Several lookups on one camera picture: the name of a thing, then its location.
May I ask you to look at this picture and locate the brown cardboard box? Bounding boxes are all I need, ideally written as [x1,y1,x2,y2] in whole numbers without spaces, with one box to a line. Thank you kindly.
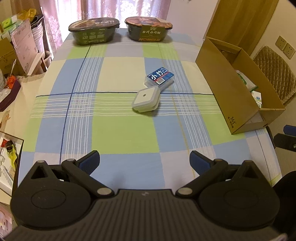
[196,37,285,134]

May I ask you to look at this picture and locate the pink white cardboard box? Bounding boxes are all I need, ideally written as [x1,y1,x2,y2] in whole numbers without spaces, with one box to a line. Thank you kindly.
[11,19,38,74]

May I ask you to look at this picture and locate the stacked white paper cups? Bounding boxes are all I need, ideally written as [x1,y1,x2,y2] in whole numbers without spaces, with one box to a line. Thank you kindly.
[32,22,45,53]

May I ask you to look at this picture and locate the rectangular dark instant meal bowl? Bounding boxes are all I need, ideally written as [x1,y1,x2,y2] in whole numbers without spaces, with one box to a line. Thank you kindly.
[68,18,120,46]

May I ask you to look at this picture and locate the white square lidded container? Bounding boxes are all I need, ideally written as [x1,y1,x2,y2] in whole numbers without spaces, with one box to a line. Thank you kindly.
[132,86,161,113]

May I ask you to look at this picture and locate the checkered blue green tablecloth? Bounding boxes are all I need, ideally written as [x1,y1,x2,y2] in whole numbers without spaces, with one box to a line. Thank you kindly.
[18,29,281,190]

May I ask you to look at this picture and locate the wooden door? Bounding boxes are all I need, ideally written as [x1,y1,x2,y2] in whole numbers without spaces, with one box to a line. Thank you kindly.
[205,0,278,55]

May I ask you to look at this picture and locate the pink patterned curtain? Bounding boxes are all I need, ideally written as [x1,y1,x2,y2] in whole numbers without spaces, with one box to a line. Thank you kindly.
[39,0,171,52]

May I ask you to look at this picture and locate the yellow plastic bag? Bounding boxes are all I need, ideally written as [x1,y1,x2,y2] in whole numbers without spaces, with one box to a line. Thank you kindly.
[17,9,37,23]

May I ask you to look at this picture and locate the silver green tea bag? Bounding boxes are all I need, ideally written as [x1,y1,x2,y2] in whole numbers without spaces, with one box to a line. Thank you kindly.
[236,70,258,92]

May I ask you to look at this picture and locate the olive quilted chair cushion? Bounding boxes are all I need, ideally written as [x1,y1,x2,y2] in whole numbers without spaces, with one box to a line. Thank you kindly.
[253,46,295,106]

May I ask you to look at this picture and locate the round brown-lid instant noodle bowl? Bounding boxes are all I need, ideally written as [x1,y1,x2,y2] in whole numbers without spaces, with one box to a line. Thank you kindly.
[125,16,173,42]

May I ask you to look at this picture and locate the framed picture on floor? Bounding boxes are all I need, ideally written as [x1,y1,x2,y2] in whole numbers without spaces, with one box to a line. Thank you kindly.
[1,132,23,197]

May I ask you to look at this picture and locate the beige double wall socket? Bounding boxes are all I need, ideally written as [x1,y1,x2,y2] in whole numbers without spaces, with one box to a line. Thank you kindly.
[275,36,295,59]

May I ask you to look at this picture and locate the blue label clear plastic box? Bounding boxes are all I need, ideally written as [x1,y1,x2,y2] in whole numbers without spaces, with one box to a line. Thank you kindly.
[144,67,175,92]

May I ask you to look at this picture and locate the green white medicine box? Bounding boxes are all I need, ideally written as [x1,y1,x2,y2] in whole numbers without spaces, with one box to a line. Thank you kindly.
[250,90,262,108]

